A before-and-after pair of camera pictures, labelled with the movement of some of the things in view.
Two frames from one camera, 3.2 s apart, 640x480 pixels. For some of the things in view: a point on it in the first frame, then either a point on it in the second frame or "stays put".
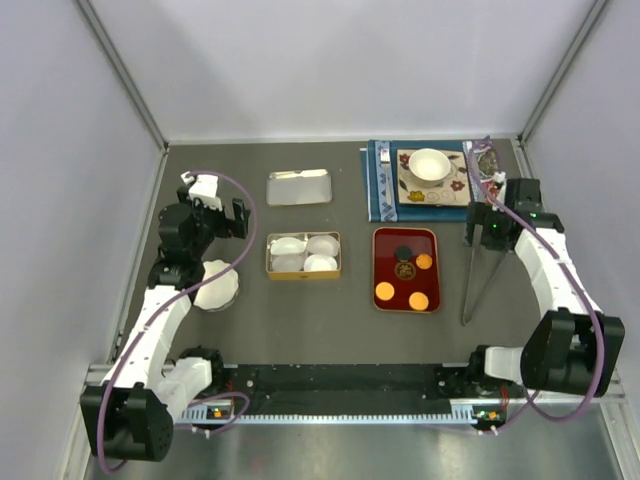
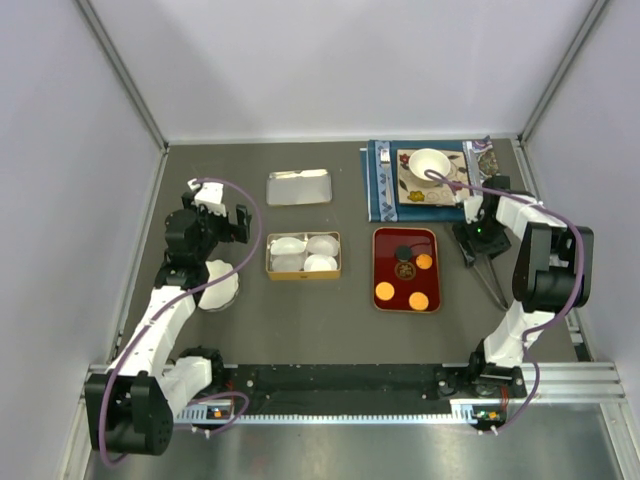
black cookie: x=403 y=253 stays put
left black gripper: x=235 y=227 stays put
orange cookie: x=424 y=261 stays put
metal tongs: x=484 y=264 to x=505 y=308
